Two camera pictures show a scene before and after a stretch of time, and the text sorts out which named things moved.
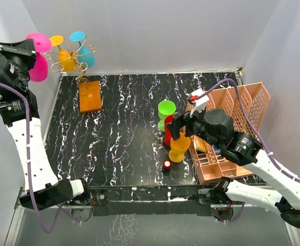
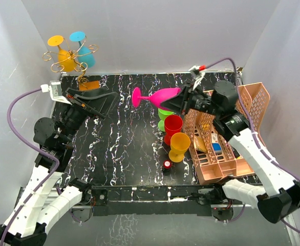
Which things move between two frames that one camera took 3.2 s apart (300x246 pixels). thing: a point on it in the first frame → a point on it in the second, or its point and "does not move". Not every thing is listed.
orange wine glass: (67, 59) does not move
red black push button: (166, 167) does not move
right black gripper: (174, 126) → (176, 103)
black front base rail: (148, 200) does not move
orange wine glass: (178, 147) does not move
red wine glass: (168, 135) does not move
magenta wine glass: (41, 44) → (156, 98)
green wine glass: (166, 108) does not move
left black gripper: (24, 47) → (100, 104)
